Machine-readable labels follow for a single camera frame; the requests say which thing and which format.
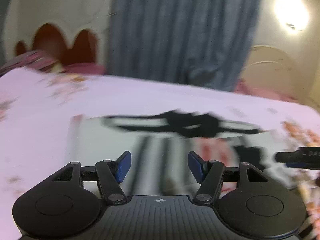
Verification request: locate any red black white striped sweater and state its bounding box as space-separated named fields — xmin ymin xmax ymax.
xmin=67 ymin=109 xmax=301 ymax=198

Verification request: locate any pink floral bed sheet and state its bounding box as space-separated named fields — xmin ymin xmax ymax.
xmin=1 ymin=68 xmax=319 ymax=239

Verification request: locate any purple pink pillow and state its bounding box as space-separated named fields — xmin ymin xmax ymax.
xmin=1 ymin=50 xmax=105 ymax=76

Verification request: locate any blue grey curtain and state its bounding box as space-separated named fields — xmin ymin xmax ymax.
xmin=107 ymin=0 xmax=260 ymax=91

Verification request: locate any red heart shaped headboard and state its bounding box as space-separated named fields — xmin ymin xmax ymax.
xmin=15 ymin=23 xmax=98 ymax=66

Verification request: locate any glowing wall lamp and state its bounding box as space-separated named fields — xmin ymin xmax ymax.
xmin=273 ymin=0 xmax=310 ymax=33

